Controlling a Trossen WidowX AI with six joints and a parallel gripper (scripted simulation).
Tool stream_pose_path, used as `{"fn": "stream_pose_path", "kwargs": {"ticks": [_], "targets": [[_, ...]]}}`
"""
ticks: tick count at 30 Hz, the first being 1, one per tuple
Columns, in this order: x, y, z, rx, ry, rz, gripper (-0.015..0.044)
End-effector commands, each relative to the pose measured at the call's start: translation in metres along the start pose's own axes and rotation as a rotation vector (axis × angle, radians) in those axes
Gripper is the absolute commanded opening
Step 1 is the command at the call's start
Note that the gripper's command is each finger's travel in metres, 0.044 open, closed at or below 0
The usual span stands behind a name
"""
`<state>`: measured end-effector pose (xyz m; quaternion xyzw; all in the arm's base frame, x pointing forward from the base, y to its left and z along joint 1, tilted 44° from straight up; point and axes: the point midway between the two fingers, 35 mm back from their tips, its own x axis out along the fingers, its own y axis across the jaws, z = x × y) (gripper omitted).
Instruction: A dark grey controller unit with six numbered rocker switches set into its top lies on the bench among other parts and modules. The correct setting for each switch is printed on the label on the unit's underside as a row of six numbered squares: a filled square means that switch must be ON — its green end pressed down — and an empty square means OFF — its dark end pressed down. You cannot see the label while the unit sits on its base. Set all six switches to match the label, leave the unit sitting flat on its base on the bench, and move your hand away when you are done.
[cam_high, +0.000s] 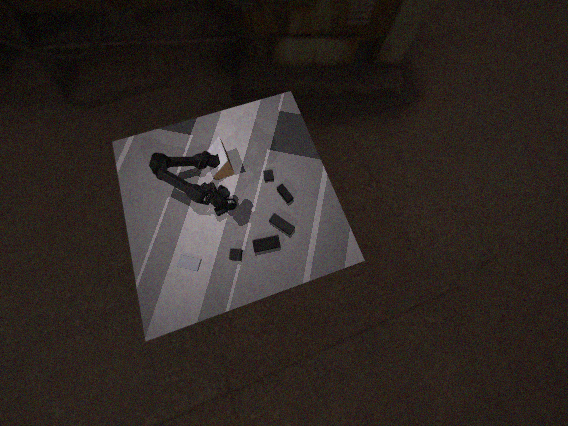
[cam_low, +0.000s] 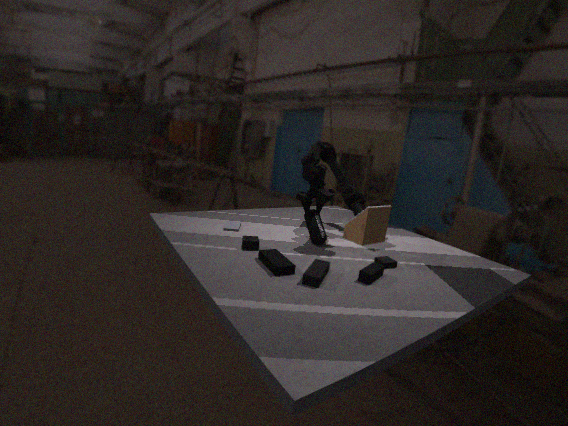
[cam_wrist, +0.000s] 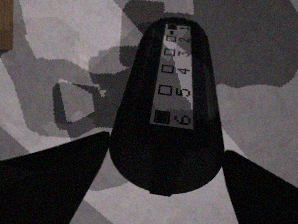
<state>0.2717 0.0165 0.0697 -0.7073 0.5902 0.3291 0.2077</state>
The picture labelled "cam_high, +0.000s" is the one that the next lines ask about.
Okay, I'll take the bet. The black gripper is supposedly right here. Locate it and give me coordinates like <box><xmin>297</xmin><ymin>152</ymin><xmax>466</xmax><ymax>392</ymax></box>
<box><xmin>208</xmin><ymin>182</ymin><xmax>228</xmax><ymax>216</ymax></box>

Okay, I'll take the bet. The dark grey controller unit with green rocker switches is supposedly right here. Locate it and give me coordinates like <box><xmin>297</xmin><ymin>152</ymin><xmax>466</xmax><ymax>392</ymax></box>
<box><xmin>226</xmin><ymin>199</ymin><xmax>237</xmax><ymax>210</ymax></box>

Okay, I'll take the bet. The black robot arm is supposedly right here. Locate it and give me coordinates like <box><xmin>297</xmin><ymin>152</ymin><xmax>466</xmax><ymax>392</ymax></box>
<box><xmin>149</xmin><ymin>151</ymin><xmax>230</xmax><ymax>210</ymax></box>

